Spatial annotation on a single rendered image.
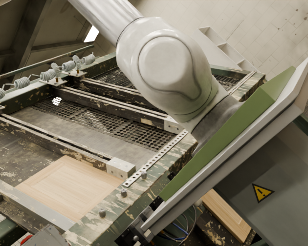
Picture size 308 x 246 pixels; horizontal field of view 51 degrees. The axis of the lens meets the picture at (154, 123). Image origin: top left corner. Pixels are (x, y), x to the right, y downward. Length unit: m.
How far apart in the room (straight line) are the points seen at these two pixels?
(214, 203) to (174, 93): 1.32
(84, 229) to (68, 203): 0.20
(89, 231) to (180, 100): 0.72
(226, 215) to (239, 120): 1.25
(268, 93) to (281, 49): 5.64
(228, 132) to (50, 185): 1.00
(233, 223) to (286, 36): 4.76
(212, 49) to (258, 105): 4.45
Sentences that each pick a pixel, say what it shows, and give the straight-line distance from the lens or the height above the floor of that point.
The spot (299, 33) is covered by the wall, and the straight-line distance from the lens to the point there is 6.25.
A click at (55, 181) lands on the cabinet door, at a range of 1.54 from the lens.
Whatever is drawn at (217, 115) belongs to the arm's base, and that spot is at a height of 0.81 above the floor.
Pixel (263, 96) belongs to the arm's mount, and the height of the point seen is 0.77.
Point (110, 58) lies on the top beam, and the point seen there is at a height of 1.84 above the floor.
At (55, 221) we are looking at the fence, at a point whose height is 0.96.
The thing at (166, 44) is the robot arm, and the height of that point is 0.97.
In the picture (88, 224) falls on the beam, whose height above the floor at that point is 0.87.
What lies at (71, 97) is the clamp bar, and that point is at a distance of 2.31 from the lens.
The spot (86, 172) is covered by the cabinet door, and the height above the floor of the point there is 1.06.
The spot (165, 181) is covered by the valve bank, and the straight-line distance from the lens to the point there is 1.44.
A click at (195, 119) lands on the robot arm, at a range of 0.84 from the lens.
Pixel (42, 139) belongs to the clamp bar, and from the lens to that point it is 1.80.
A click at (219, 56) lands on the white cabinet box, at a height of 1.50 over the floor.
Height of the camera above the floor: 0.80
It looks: 8 degrees up
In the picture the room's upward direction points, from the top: 45 degrees counter-clockwise
